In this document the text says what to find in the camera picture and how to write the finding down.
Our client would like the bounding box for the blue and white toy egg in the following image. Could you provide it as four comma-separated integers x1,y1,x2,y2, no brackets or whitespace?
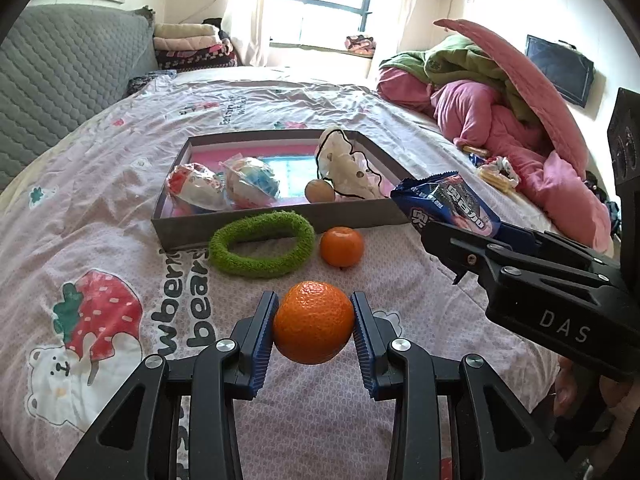
220,156,281,209

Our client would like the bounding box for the pink quilt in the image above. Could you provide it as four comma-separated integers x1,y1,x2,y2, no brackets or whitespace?
376,65,613,256

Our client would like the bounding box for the cream curtain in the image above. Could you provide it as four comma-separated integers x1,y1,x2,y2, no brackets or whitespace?
397,0,441,58
220,0,273,67

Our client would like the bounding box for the white plush toy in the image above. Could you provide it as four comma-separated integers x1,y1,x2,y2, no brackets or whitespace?
315,127,383,200

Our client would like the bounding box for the black framed window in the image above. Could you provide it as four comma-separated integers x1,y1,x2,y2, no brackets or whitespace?
272,0,378,46

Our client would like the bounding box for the long pink quilted cushion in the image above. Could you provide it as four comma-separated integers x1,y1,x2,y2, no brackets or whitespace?
432,18,591,178

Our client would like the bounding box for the red and white toy egg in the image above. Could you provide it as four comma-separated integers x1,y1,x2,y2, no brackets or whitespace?
166,162,226,212

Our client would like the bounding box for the blue cookie packet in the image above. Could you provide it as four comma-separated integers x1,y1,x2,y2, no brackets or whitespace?
390,172,502,240

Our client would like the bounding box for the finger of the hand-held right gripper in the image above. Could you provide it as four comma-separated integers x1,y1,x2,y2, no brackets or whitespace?
421,220,618,288
500,224,623,286

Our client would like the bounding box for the grey quilted headboard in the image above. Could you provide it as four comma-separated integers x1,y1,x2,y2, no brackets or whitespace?
0,4,161,196

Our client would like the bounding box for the pink folded blanket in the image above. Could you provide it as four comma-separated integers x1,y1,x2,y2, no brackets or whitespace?
154,35,221,52

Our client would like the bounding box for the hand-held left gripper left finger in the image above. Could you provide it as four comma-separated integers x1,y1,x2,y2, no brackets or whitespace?
55,290,280,480

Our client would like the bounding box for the green blanket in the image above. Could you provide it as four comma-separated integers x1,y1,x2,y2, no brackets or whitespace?
385,35,541,123

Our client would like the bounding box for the black cloth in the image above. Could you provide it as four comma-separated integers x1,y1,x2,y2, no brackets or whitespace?
202,17,231,41

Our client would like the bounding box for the cream folded blanket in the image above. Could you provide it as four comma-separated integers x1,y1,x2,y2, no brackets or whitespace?
152,22,218,39

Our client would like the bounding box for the dark patterned cloth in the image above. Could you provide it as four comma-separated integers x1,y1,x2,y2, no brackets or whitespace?
127,69,178,96

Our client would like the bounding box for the person's right hand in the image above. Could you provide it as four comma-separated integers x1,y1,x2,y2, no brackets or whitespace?
597,377,640,466

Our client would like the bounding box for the brown egg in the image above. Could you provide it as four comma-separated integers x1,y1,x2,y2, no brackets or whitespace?
304,179,335,204

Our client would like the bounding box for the orange mandarin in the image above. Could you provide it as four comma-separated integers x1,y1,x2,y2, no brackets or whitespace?
320,226,365,268
272,281,355,365

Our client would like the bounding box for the green fuzzy ring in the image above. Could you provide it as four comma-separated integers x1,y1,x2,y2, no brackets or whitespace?
208,210,316,279

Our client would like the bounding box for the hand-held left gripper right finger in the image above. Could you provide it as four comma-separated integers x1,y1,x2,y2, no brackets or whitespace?
350,291,563,480

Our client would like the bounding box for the dark checked folded blanket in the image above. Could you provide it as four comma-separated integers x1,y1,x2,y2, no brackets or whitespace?
156,42,238,70

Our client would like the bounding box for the grey shallow cardboard box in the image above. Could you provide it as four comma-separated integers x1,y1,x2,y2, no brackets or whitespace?
151,129,426,252

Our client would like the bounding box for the black wall television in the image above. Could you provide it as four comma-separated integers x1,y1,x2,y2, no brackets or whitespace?
525,35,596,108

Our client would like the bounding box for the yellow wafer packet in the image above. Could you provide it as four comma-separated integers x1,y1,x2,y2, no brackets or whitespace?
477,167,516,192

